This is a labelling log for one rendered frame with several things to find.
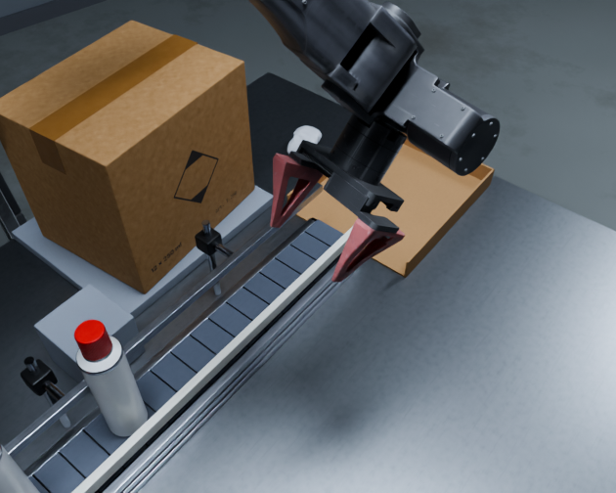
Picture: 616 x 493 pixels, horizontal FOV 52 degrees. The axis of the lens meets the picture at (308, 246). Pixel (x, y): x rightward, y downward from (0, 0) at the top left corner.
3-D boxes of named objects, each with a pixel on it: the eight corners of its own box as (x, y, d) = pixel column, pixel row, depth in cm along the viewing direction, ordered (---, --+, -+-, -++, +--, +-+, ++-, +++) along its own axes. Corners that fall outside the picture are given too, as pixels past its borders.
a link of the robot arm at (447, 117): (376, -7, 52) (314, 80, 53) (486, 51, 46) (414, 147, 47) (423, 61, 62) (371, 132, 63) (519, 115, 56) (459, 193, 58)
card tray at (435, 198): (405, 278, 106) (408, 262, 104) (286, 210, 117) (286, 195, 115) (490, 184, 122) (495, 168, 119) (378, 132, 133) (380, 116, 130)
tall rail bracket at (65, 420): (84, 457, 85) (47, 395, 73) (51, 425, 88) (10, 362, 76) (104, 439, 87) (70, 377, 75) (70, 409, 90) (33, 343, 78)
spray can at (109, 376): (126, 446, 81) (84, 359, 66) (100, 423, 83) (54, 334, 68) (156, 417, 84) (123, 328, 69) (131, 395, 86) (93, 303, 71)
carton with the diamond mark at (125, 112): (145, 295, 101) (105, 165, 81) (42, 236, 110) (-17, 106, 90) (255, 189, 118) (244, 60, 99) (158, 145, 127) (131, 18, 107)
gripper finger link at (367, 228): (331, 295, 59) (384, 210, 56) (283, 250, 62) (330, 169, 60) (369, 294, 64) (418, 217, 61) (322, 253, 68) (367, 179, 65)
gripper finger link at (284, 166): (284, 251, 62) (331, 170, 59) (241, 212, 66) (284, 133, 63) (323, 254, 68) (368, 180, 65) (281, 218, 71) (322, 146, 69)
